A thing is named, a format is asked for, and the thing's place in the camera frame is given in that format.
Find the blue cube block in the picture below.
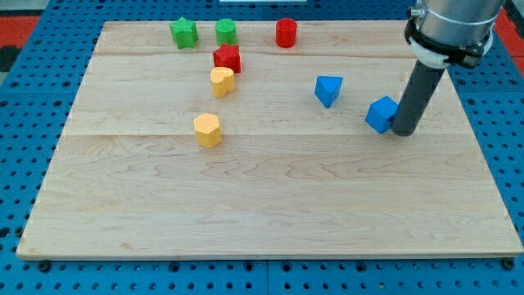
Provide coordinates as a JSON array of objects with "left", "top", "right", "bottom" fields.
[{"left": 365, "top": 96, "right": 398, "bottom": 134}]

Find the red cylinder block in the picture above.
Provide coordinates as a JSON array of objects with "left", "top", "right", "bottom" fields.
[{"left": 275, "top": 18, "right": 298, "bottom": 48}]

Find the green cylinder block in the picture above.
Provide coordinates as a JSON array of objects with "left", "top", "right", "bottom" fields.
[{"left": 215, "top": 18, "right": 237, "bottom": 46}]

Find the yellow heart block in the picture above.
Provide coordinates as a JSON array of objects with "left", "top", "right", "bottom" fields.
[{"left": 210, "top": 67, "right": 236, "bottom": 98}]

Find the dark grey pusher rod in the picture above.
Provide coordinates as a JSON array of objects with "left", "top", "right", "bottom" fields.
[{"left": 391, "top": 61, "right": 445, "bottom": 137}]

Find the yellow hexagon block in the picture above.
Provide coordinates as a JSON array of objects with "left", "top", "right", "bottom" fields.
[{"left": 193, "top": 113, "right": 222, "bottom": 148}]

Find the green star block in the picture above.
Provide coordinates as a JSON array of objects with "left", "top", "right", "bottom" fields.
[{"left": 169, "top": 17, "right": 198, "bottom": 49}]

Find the wooden board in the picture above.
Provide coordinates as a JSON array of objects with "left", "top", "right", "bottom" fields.
[{"left": 16, "top": 20, "right": 523, "bottom": 261}]

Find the red star block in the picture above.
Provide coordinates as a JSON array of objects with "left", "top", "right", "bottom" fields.
[{"left": 212, "top": 43, "right": 242, "bottom": 73}]

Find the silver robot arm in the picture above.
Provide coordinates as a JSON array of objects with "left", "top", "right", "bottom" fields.
[{"left": 404, "top": 0, "right": 504, "bottom": 69}]

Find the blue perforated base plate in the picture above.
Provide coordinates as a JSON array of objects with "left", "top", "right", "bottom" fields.
[{"left": 1, "top": 0, "right": 523, "bottom": 294}]

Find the blue triangle block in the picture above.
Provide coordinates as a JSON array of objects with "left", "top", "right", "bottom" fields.
[{"left": 314, "top": 76, "right": 343, "bottom": 108}]

